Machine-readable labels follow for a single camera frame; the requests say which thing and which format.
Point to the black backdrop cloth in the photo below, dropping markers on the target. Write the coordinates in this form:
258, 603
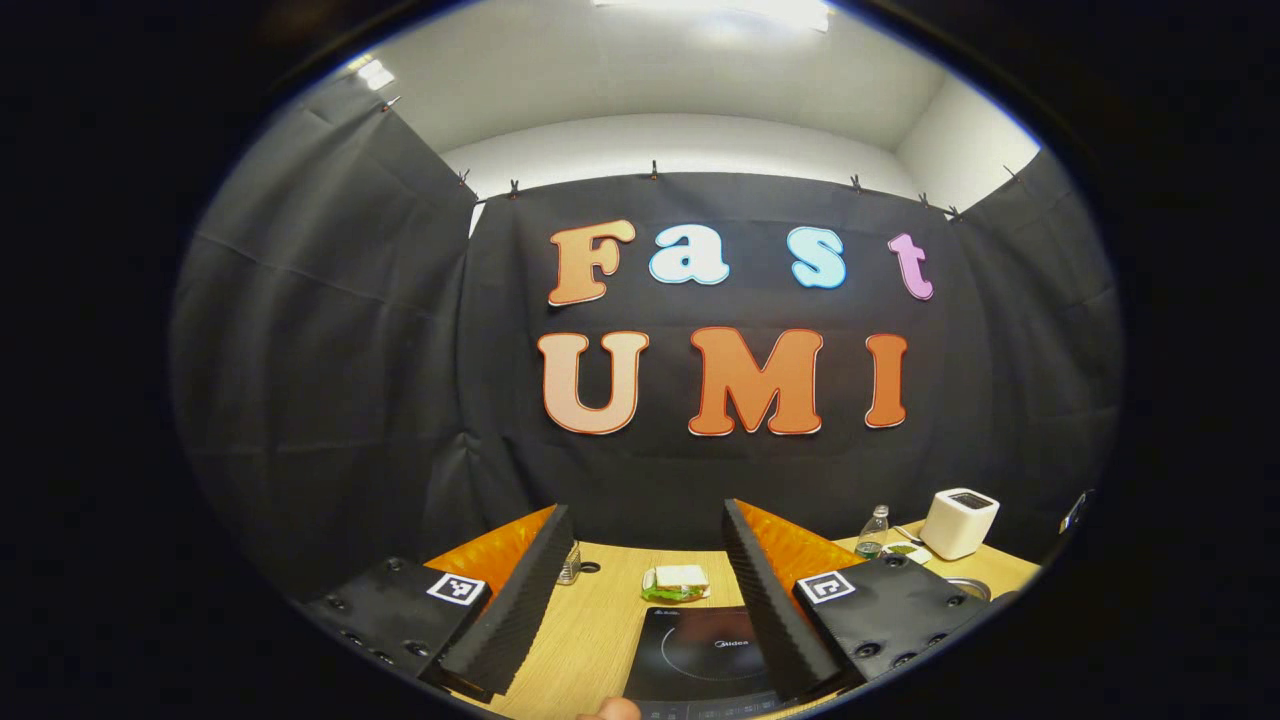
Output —
350, 400

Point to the white toaster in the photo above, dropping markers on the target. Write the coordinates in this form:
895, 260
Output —
958, 525

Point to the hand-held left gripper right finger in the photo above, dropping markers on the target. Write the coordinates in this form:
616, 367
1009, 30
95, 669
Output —
770, 610

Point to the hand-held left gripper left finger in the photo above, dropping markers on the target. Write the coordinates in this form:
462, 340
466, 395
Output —
520, 610

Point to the ceiling light panel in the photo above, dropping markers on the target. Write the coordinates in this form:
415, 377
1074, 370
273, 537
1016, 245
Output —
720, 10
376, 74

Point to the black induction cooktop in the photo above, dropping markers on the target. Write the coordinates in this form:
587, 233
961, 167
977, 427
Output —
690, 660

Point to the clear plastic water bottle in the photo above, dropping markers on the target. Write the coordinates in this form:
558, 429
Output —
872, 535

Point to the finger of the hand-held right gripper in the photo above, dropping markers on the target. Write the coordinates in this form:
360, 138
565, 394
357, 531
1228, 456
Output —
1077, 510

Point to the stainless steel pot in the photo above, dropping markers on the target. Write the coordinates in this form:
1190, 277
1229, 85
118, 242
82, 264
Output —
975, 583

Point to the sandwich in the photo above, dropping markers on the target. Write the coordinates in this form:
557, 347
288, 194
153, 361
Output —
680, 580

